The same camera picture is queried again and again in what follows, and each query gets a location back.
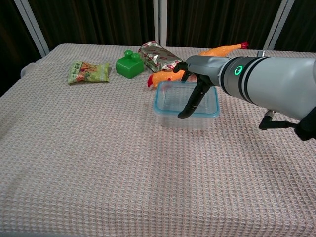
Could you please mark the beige waffle-weave table cloth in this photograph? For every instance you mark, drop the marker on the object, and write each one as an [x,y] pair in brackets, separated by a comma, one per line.
[111,160]

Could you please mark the green toy building block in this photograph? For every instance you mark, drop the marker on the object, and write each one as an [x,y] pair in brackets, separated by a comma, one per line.
[128,67]

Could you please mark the white slanted frame post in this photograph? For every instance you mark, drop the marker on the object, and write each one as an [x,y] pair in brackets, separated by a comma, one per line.
[32,27]
[279,24]

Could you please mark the green snack bag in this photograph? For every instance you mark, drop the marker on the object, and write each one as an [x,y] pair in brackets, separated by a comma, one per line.
[87,72]

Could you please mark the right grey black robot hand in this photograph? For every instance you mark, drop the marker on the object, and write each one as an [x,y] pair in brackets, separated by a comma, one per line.
[207,67]

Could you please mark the silver foil snack pack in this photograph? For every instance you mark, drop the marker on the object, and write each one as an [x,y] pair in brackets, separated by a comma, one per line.
[158,56]

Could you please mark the teal plastic lid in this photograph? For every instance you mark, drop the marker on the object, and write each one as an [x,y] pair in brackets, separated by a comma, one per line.
[170,98]

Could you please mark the clear plastic container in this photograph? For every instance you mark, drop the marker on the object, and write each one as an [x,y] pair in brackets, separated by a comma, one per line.
[172,122]

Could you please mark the white table corner piece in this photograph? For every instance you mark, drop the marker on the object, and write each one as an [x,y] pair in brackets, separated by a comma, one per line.
[27,67]

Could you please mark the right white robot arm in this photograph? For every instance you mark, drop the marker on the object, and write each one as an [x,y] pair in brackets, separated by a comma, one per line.
[276,79]

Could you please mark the white upright frame post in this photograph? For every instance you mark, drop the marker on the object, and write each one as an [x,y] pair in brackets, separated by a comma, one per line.
[160,22]

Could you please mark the orange rubber chicken toy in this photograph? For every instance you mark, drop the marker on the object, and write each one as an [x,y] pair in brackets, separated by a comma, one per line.
[163,76]

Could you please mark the dark pleated curtain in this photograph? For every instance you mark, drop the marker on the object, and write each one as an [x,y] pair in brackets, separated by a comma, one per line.
[98,19]

